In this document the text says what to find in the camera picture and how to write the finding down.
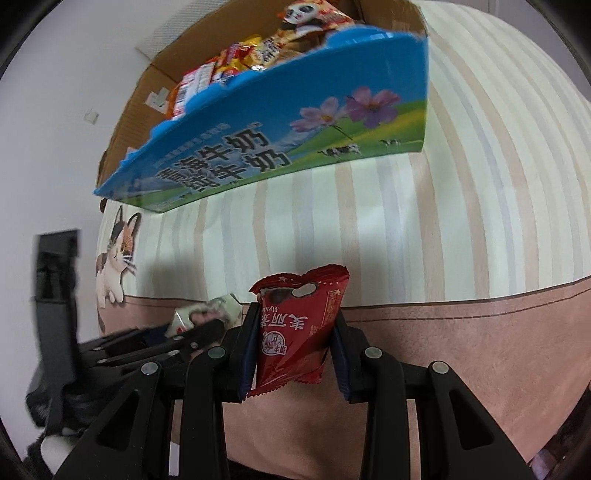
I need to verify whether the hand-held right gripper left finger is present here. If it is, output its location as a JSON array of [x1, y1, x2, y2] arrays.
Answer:
[[52, 302, 263, 480]]

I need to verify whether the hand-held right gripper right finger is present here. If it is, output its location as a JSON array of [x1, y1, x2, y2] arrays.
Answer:
[[329, 310, 537, 480]]

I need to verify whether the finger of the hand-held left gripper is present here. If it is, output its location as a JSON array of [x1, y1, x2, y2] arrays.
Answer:
[[87, 350, 186, 371], [76, 318, 228, 360]]

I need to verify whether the dark red snack packet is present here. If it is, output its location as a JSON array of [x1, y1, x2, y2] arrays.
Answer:
[[247, 264, 351, 398]]

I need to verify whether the white green snack packet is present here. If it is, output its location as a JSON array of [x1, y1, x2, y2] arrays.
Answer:
[[165, 294, 243, 337]]

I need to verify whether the cardboard box with blue front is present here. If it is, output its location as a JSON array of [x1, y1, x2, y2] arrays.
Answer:
[[92, 0, 430, 214]]

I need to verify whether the orange red snack packet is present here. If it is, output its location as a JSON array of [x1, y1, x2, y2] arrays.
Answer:
[[276, 0, 357, 44]]

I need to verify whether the printed cat blanket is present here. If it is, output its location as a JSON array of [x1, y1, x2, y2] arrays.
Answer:
[[95, 0, 591, 476]]

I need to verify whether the red yellow snack bag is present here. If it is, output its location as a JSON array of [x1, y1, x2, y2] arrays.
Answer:
[[247, 34, 302, 72]]

